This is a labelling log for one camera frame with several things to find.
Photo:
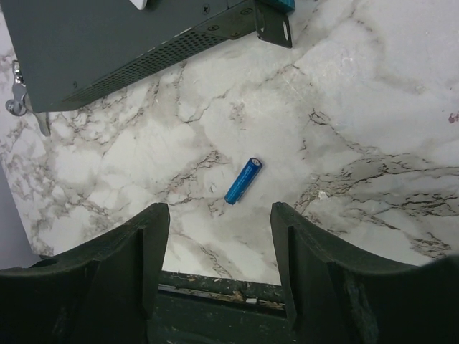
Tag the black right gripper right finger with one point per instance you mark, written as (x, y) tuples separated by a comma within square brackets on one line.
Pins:
[(336, 292)]

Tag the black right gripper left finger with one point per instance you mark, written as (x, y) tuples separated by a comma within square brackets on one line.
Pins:
[(102, 291)]

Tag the blue battery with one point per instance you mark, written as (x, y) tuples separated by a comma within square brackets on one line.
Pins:
[(243, 180)]

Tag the white battery compartment cover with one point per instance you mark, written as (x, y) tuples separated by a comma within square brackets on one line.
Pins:
[(139, 4)]

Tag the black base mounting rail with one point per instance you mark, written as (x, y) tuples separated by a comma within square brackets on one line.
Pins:
[(190, 308)]

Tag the silver metal bracket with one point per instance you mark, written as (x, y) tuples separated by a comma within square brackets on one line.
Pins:
[(20, 104)]

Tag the dark network switch box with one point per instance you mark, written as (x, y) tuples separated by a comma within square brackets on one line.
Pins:
[(72, 53)]

